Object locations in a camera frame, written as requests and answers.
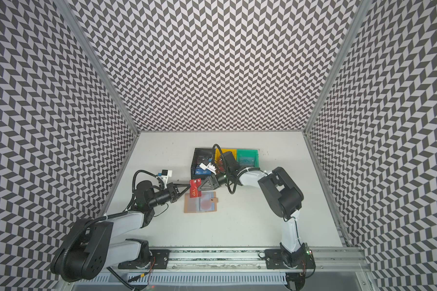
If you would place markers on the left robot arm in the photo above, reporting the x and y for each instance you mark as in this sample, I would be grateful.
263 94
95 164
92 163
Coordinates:
91 245

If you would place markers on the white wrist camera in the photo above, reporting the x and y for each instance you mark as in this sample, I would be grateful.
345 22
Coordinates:
165 173
210 167

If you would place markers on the black storage bin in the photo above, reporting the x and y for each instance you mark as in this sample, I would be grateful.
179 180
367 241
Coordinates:
200 152

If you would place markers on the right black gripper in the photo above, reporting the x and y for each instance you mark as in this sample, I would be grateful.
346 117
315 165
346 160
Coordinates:
213 183

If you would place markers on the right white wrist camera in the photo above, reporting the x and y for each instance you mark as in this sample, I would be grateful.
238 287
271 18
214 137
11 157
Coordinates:
210 167

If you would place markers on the green storage bin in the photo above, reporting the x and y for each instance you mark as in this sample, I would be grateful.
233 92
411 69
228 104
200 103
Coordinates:
247 152

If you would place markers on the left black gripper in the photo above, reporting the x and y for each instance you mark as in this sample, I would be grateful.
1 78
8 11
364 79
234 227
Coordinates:
173 188

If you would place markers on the red VIP card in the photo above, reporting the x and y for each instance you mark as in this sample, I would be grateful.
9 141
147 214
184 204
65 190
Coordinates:
194 190

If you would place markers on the card in green bin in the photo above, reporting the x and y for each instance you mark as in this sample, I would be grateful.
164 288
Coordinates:
248 161

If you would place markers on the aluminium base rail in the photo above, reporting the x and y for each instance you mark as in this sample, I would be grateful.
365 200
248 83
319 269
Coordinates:
221 260

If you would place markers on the tan leather card holder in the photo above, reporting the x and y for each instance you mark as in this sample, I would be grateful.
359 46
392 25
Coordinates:
206 203

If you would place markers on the yellow storage bin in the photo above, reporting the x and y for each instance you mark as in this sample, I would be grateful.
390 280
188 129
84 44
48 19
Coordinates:
227 156

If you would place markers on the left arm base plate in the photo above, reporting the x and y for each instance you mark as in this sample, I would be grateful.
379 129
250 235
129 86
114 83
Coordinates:
154 259

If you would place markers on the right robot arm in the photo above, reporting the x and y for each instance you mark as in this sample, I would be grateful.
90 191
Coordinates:
282 194

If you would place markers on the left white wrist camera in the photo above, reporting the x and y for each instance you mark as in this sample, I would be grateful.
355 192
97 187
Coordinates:
165 173

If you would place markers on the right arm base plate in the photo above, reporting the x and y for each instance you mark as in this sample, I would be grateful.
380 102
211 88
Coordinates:
281 259

